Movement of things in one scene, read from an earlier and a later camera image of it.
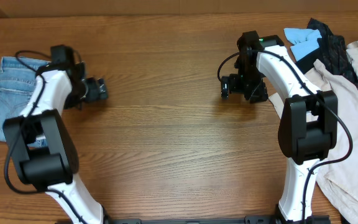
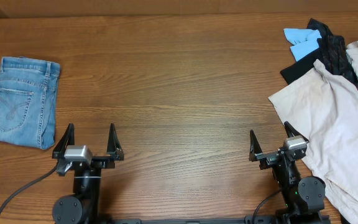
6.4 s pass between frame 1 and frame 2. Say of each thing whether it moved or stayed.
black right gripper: moved
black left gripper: moved
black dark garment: stayed
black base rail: stayed
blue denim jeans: stayed
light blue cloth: stayed
